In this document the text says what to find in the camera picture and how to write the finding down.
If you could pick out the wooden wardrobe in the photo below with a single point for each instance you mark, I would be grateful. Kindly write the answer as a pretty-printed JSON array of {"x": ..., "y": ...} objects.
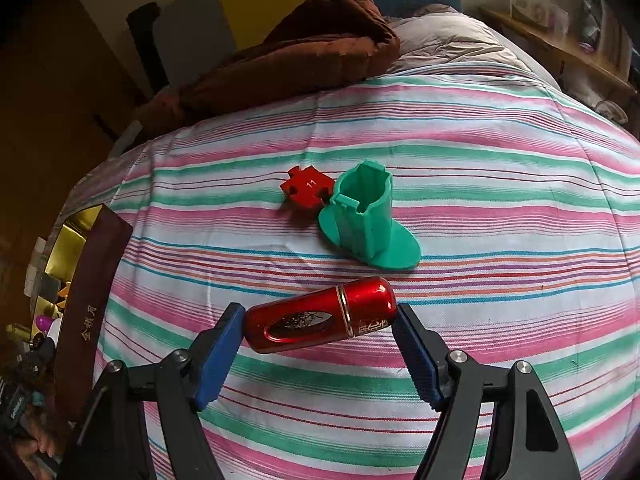
[{"x": 60, "y": 100}]

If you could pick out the grey quilt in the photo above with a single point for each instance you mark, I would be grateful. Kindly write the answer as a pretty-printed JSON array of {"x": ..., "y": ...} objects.
[{"x": 450, "y": 35}]

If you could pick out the brown pillow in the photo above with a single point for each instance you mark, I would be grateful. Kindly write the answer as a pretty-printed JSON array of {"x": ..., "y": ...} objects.
[{"x": 280, "y": 60}]

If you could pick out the purple plastic knob piece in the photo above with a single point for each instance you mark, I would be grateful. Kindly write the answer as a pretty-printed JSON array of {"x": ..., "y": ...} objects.
[{"x": 44, "y": 321}]

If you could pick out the person's left hand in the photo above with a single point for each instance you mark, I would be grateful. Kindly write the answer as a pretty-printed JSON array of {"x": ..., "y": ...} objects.
[{"x": 42, "y": 442}]

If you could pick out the red metal capsule case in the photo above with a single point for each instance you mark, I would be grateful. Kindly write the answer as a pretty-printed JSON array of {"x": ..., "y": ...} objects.
[{"x": 320, "y": 320}]

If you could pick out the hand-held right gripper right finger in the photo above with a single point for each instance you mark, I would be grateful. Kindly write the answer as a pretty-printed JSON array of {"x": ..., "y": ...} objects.
[{"x": 420, "y": 360}]

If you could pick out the wooden bedside shelf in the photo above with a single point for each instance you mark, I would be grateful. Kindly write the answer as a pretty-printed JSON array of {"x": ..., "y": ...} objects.
[{"x": 575, "y": 45}]

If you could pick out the red puzzle piece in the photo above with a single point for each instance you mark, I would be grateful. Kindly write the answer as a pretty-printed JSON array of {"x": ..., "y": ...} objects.
[{"x": 305, "y": 187}]

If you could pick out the brown box lid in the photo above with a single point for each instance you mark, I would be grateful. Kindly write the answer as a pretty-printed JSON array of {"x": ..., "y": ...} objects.
[{"x": 85, "y": 330}]

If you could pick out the green plastic holder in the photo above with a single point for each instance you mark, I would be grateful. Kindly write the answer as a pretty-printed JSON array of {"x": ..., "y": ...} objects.
[{"x": 367, "y": 220}]

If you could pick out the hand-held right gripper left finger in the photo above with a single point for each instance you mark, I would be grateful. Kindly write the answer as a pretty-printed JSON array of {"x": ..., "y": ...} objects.
[{"x": 220, "y": 355}]

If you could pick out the striped bedsheet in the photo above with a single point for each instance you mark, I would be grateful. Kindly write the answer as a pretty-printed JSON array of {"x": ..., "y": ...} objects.
[{"x": 400, "y": 260}]

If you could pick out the black rolled mat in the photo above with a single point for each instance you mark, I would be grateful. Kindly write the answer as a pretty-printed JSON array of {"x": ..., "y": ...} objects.
[{"x": 145, "y": 40}]

